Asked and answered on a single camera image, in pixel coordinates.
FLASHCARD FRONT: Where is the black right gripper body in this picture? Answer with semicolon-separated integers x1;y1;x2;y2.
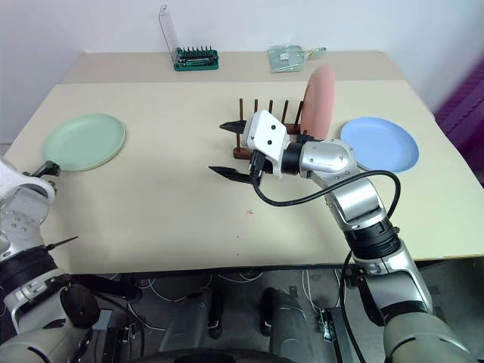
247;149;275;186

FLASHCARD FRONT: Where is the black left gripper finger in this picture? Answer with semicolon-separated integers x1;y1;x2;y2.
32;160;62;178
45;235;79;252

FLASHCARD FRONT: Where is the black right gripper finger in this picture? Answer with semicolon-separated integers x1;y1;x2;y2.
219;119;250;135
208;165;253;185

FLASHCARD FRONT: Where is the wooden dish rack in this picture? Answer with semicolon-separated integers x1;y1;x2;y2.
231;98;315;161

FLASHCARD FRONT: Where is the green plate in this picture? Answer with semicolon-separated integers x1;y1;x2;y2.
41;113;127;174

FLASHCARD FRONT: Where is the green screwdriver bit case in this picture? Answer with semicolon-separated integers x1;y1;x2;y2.
157;3;221;73

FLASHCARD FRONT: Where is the beige table mat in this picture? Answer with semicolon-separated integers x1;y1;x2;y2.
6;77;484;275

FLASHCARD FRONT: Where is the clear plastic bag with parts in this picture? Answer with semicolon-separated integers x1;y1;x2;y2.
267;44;328;74

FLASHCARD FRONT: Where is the pink plate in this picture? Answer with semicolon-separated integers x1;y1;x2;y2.
299;64;337;143

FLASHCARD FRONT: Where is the blue plate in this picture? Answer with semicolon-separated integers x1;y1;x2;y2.
339;116;420;175

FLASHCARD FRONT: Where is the grey robot right leg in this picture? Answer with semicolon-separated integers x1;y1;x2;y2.
259;287;323;363

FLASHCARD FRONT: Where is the dark rounded robot torso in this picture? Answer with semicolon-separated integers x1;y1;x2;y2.
141;344;343;363

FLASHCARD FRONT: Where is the purple cloth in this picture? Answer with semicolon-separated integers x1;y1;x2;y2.
433;60;484;182

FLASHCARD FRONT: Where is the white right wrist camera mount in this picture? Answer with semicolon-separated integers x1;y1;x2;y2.
241;109;290;179

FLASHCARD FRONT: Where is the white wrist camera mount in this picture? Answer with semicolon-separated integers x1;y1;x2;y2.
0;157;58;213
241;109;290;179

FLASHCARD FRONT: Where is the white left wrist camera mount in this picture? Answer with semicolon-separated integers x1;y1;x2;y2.
0;157;58;213

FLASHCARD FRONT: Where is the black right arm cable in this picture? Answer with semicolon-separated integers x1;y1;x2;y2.
247;150;402;363

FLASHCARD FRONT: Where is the black metal bracket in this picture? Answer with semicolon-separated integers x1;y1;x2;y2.
316;305;358;363

